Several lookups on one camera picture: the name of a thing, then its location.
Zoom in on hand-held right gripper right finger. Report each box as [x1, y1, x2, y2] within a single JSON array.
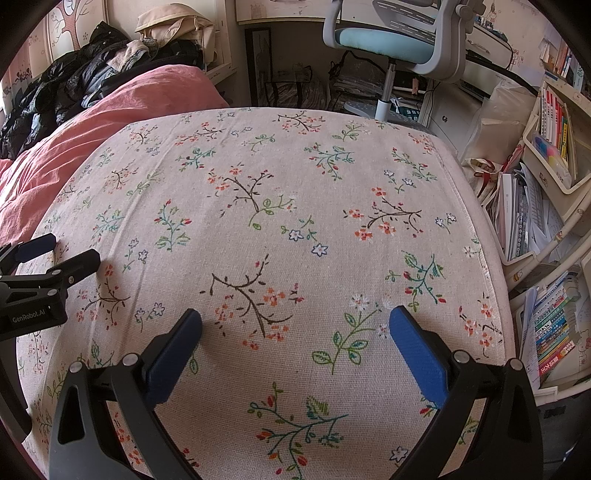
[[388, 305, 543, 480]]

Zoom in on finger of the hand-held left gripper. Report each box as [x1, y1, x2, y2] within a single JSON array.
[[46, 249, 102, 292], [0, 233, 57, 278]]

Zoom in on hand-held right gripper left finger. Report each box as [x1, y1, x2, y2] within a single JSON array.
[[48, 308, 204, 480]]

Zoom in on pink blanket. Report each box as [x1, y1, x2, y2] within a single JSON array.
[[0, 65, 232, 250]]

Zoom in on stack of colourful books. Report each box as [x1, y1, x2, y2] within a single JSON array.
[[519, 272, 585, 388]]

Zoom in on black puffer jacket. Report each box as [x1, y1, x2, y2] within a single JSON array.
[[0, 23, 148, 158]]

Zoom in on pile of papers and booklets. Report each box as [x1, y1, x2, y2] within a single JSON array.
[[485, 161, 564, 264]]

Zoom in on floral printed cloth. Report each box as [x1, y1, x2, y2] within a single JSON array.
[[16, 107, 518, 480]]

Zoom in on headboard with tree picture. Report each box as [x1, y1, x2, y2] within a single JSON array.
[[0, 0, 109, 97]]

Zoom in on cream bookshelf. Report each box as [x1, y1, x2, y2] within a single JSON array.
[[501, 74, 591, 402]]

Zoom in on pack of coloured highlighters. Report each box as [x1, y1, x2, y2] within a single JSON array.
[[531, 134, 566, 162]]

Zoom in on beige cloth bag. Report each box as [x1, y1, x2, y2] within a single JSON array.
[[135, 2, 217, 65]]

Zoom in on row of upright books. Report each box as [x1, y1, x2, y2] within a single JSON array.
[[538, 88, 578, 162]]

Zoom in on light blue office chair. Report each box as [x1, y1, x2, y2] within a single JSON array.
[[322, 0, 472, 130]]

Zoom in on row of slim books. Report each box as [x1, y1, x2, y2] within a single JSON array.
[[540, 39, 587, 88]]

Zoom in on cream desk with drawer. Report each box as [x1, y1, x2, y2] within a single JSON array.
[[233, 0, 518, 153]]

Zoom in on white tote bag red straps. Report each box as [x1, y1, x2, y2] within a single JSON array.
[[462, 157, 522, 204]]

